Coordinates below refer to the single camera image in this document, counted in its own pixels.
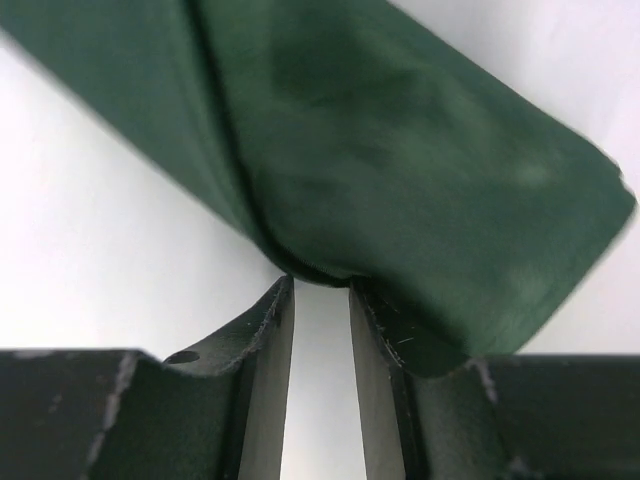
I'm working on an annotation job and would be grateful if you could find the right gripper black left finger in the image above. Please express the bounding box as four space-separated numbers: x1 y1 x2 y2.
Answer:
1 276 294 480

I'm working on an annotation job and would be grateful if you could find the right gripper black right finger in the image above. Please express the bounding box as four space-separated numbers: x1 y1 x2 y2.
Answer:
349 287 639 479

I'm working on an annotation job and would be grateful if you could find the dark green cloth napkin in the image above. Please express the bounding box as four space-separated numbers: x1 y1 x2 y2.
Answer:
1 1 636 356

